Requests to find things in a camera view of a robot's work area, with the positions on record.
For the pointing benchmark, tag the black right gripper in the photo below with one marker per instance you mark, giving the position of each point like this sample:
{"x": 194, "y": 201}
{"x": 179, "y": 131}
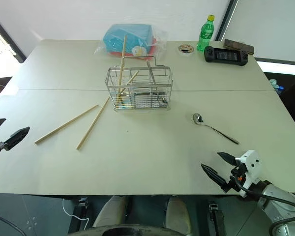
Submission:
{"x": 237, "y": 175}

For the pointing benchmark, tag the long wooden chopstick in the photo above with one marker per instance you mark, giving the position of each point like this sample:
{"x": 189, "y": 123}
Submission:
{"x": 130, "y": 81}
{"x": 66, "y": 124}
{"x": 123, "y": 61}
{"x": 93, "y": 123}

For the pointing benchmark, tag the pale rounded knee shape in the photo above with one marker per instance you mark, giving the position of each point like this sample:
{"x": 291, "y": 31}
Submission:
{"x": 110, "y": 211}
{"x": 178, "y": 212}

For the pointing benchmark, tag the blue bottle caps cluster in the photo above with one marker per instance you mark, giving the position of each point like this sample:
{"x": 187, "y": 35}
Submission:
{"x": 275, "y": 86}

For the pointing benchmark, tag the black handheld game console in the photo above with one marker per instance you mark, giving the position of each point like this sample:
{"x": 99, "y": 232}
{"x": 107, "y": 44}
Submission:
{"x": 226, "y": 55}

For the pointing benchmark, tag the dark brown flat box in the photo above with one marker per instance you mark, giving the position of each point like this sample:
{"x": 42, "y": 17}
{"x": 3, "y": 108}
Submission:
{"x": 238, "y": 45}

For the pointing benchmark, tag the roll of tape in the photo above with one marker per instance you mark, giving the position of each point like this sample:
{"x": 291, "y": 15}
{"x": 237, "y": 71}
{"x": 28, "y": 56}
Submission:
{"x": 186, "y": 49}

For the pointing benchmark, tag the green plastic soda bottle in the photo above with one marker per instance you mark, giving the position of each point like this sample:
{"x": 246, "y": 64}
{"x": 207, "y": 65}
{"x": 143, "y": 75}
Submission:
{"x": 206, "y": 33}

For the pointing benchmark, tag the clear bag with blue items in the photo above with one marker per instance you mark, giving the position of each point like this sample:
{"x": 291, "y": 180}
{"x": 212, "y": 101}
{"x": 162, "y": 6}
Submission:
{"x": 129, "y": 39}

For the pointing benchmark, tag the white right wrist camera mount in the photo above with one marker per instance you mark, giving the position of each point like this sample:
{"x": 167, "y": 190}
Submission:
{"x": 252, "y": 164}

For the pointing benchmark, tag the black table leg bracket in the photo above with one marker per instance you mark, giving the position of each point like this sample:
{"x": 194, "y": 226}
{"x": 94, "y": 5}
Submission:
{"x": 217, "y": 217}
{"x": 79, "y": 211}

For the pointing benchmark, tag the dark window frame bar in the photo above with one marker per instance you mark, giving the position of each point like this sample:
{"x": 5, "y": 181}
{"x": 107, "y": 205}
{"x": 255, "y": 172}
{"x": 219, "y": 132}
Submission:
{"x": 227, "y": 19}
{"x": 7, "y": 34}

